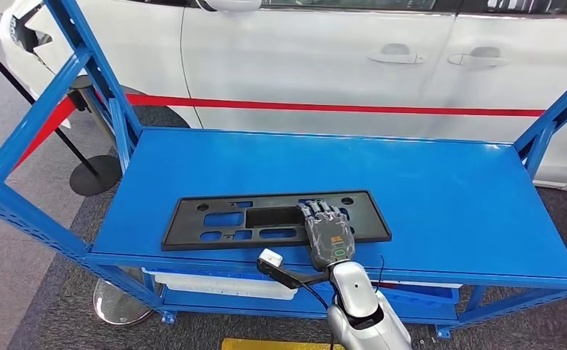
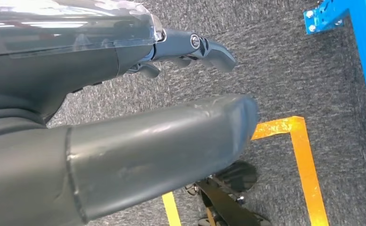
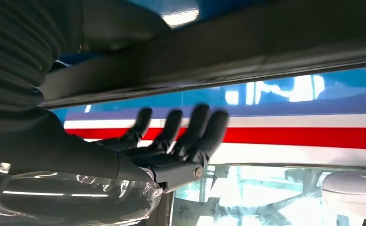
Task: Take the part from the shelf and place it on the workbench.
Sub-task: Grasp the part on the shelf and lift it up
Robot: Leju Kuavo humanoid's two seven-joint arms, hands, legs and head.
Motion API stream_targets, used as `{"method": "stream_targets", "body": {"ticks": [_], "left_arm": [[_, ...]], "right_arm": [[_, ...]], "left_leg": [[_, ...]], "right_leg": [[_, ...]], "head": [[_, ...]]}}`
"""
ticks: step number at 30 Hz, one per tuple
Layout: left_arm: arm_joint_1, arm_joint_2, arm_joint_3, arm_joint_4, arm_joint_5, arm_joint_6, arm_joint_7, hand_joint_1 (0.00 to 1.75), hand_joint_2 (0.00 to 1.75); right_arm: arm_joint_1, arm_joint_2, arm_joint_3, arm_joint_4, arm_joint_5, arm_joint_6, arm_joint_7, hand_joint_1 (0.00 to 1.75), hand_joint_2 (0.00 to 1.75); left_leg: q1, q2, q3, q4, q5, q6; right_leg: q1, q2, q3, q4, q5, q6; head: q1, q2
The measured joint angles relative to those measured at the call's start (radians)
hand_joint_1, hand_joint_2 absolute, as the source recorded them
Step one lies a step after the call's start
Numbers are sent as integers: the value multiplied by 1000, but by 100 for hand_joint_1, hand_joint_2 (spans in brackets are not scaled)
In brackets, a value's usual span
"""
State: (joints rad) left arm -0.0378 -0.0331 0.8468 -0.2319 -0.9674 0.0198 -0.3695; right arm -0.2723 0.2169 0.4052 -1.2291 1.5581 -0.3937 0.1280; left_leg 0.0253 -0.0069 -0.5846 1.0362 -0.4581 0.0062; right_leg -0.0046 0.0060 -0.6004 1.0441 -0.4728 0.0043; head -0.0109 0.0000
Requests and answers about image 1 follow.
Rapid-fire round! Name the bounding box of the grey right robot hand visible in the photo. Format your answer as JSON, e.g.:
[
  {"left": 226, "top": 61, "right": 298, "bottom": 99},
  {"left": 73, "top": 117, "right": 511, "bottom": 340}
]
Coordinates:
[{"left": 296, "top": 199, "right": 357, "bottom": 271}]

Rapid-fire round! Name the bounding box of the black plastic frame part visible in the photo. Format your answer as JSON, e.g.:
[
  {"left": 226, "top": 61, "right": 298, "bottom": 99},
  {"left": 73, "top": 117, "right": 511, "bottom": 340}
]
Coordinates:
[{"left": 161, "top": 190, "right": 393, "bottom": 252}]

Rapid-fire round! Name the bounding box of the blue metal shelf rack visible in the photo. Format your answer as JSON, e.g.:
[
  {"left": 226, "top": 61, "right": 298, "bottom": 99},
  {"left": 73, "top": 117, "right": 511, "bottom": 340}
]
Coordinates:
[{"left": 0, "top": 0, "right": 567, "bottom": 339}]

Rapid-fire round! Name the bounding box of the blue plastic bin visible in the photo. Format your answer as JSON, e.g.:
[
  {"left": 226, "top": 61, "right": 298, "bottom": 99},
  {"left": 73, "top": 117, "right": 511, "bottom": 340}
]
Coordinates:
[{"left": 374, "top": 281, "right": 463, "bottom": 307}]

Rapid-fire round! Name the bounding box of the white plastic tray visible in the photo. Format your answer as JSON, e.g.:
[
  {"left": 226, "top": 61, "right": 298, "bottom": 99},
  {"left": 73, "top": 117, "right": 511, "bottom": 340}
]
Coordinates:
[{"left": 142, "top": 268, "right": 299, "bottom": 301}]

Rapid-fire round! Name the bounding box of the red barrier belt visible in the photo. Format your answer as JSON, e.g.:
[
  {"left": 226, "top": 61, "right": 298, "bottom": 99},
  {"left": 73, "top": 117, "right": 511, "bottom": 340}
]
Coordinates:
[
  {"left": 14, "top": 96, "right": 77, "bottom": 168},
  {"left": 126, "top": 94, "right": 567, "bottom": 119}
]

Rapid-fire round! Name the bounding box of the white car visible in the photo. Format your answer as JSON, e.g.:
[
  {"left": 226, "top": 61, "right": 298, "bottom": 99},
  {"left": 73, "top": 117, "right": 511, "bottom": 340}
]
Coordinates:
[{"left": 0, "top": 0, "right": 567, "bottom": 192}]

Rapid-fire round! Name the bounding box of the chrome stanchion base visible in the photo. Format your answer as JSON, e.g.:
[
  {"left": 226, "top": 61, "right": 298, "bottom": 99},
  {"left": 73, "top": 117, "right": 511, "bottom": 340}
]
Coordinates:
[{"left": 93, "top": 279, "right": 155, "bottom": 326}]

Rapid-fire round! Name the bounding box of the black stanchion with round base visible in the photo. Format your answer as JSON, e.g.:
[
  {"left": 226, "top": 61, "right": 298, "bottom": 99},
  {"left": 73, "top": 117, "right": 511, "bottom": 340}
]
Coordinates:
[{"left": 0, "top": 32, "right": 123, "bottom": 197}]

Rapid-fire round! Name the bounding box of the white car side mirror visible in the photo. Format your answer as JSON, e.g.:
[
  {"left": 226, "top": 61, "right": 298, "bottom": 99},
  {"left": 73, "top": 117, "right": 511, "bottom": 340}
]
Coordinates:
[{"left": 199, "top": 0, "right": 263, "bottom": 14}]

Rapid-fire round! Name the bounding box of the black stanchion belt head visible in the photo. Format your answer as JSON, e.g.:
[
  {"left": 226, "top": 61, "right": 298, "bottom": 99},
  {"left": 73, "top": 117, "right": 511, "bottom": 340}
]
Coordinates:
[{"left": 67, "top": 74, "right": 93, "bottom": 115}]

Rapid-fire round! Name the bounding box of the thin black cable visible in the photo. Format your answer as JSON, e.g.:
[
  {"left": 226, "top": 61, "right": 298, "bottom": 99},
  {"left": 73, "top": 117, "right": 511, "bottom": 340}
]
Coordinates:
[
  {"left": 373, "top": 254, "right": 387, "bottom": 294},
  {"left": 298, "top": 281, "right": 336, "bottom": 350}
]

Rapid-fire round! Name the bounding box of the black camera bracket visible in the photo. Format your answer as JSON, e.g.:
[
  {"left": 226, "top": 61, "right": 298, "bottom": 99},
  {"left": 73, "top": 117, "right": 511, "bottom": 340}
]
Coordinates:
[{"left": 256, "top": 258, "right": 333, "bottom": 291}]

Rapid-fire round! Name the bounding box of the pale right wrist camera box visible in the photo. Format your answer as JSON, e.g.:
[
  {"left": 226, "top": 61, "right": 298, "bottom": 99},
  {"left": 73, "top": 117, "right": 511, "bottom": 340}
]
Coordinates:
[{"left": 258, "top": 248, "right": 285, "bottom": 270}]

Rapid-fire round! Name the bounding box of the white car door handle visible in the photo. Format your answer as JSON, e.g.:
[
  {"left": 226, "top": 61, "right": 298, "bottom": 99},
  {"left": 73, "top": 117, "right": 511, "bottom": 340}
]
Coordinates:
[
  {"left": 447, "top": 46, "right": 511, "bottom": 68},
  {"left": 366, "top": 43, "right": 425, "bottom": 66}
]

